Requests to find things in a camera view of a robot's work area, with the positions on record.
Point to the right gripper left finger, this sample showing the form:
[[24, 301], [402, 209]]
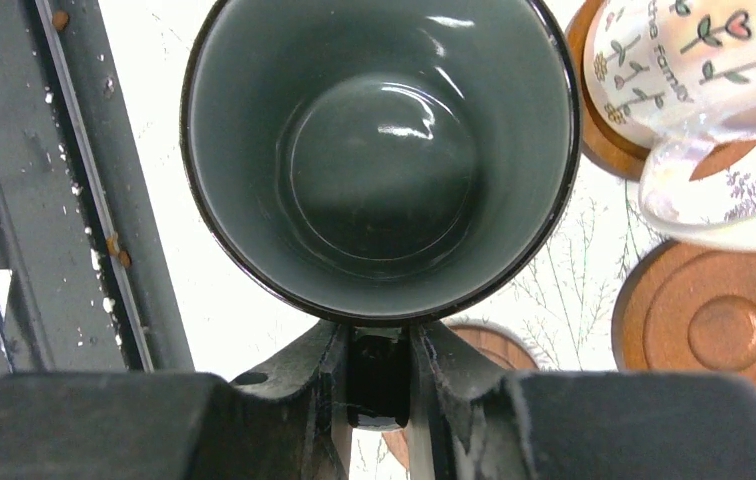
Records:
[[282, 419]]

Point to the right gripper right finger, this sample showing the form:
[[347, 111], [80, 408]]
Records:
[[472, 419]]

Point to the brown ringed coaster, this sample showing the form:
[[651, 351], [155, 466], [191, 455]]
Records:
[[611, 151], [689, 308], [497, 344]]

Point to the dark green mug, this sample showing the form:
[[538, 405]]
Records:
[[380, 163]]

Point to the floral mug orange inside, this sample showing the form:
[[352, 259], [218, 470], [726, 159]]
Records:
[[678, 78]]

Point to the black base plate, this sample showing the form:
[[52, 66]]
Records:
[[84, 283]]

